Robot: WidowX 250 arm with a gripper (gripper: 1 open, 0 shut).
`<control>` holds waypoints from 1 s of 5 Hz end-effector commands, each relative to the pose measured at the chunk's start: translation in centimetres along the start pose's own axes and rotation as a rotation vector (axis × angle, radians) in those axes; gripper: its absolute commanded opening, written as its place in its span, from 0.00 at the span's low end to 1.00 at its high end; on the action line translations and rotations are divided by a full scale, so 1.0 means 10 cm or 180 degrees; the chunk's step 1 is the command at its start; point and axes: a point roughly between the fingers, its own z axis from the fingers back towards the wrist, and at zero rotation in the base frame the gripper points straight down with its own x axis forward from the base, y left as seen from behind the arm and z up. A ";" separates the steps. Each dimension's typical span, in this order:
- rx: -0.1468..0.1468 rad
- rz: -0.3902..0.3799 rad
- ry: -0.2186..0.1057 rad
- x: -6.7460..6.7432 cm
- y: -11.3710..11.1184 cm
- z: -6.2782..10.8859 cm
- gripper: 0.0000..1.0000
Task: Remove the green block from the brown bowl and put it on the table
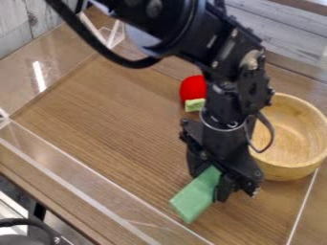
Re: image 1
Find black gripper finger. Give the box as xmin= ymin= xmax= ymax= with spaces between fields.
xmin=213 ymin=174 xmax=235 ymax=203
xmin=187 ymin=149 xmax=211 ymax=178

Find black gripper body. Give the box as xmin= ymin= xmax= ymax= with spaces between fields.
xmin=179 ymin=119 xmax=264 ymax=197

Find green rectangular block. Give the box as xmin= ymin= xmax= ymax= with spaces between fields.
xmin=168 ymin=167 xmax=223 ymax=224

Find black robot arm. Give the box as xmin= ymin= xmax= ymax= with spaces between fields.
xmin=44 ymin=0 xmax=275 ymax=202

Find light wooden bowl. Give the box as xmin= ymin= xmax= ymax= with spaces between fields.
xmin=252 ymin=93 xmax=327 ymax=182

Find red plush strawberry toy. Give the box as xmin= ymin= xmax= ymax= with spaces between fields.
xmin=179 ymin=75 xmax=207 ymax=112

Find black table leg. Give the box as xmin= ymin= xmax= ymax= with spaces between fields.
xmin=32 ymin=202 xmax=45 ymax=221

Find black cable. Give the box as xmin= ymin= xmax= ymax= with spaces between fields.
xmin=244 ymin=111 xmax=276 ymax=154

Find clear acrylic tray wall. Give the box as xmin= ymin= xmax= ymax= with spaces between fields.
xmin=0 ymin=109 xmax=213 ymax=245

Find clear acrylic corner bracket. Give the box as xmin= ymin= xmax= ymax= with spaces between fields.
xmin=79 ymin=11 xmax=125 ymax=50

